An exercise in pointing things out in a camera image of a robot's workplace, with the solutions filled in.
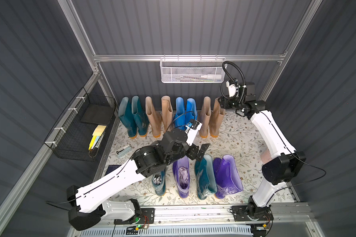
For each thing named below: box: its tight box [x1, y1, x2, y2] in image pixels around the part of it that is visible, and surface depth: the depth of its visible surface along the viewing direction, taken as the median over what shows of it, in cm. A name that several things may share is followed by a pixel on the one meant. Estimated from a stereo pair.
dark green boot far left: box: [118, 96, 138, 139], surface depth 91 cm
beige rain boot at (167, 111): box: [161, 95, 174, 133], surface depth 95 cm
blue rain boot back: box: [184, 97, 198, 126], surface depth 91 cm
